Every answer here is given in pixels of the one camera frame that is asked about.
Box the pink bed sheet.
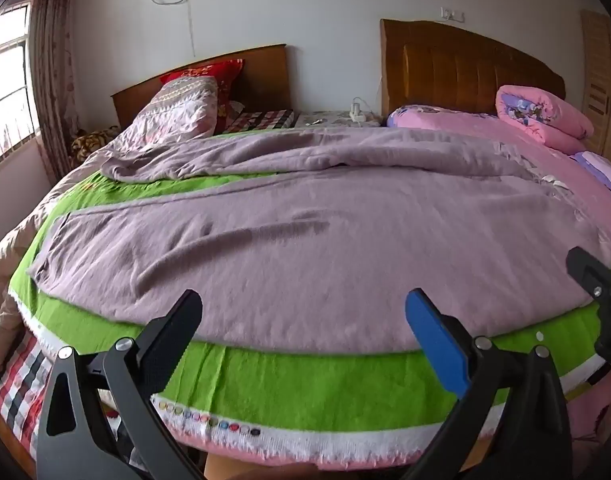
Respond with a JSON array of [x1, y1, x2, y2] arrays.
[[385, 105, 611, 456]]

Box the mauve fleece blanket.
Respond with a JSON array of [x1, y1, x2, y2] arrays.
[[26, 125, 611, 356]]

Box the barred window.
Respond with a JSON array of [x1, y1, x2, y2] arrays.
[[0, 2, 41, 176]]

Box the patterned brown curtain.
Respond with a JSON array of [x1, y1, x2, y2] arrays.
[[28, 0, 79, 186]]

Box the folded pink floral quilt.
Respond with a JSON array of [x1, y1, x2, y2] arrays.
[[495, 85, 595, 155]]

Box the bedside table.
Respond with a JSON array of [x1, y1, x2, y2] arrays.
[[292, 109, 383, 131]]

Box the white wall cable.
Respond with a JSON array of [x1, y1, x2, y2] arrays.
[[146, 0, 196, 58]]

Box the light wooden wardrobe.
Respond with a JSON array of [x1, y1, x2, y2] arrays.
[[580, 10, 611, 166]]

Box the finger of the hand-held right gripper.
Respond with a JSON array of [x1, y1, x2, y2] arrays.
[[566, 246, 611, 361]]

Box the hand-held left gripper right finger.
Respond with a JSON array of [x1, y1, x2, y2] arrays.
[[404, 287, 572, 480]]

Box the plain wooden headboard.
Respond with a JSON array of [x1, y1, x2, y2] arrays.
[[110, 44, 292, 121]]

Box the pale pink patterned quilt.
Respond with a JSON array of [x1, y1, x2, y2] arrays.
[[0, 76, 231, 376]]

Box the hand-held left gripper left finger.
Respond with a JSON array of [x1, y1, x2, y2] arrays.
[[36, 289, 206, 480]]

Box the red embroidered pillow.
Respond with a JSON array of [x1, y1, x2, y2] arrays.
[[160, 59, 246, 121]]

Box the leopard print plush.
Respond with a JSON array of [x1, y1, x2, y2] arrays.
[[70, 126, 121, 166]]

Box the padded wooden headboard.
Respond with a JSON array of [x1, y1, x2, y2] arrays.
[[379, 19, 567, 126]]

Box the green printed blanket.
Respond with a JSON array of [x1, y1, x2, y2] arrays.
[[8, 170, 611, 456]]

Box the purple pillow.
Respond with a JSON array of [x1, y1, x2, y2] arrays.
[[573, 150, 611, 193]]

